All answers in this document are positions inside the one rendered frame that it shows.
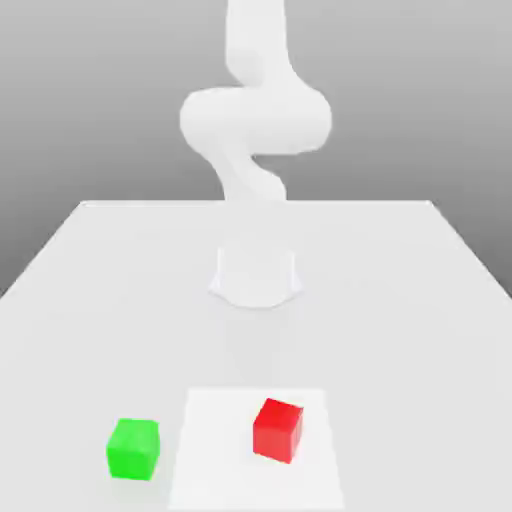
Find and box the small red cube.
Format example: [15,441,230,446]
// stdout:
[252,397,305,465]

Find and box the small green cube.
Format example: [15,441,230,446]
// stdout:
[105,417,161,482]

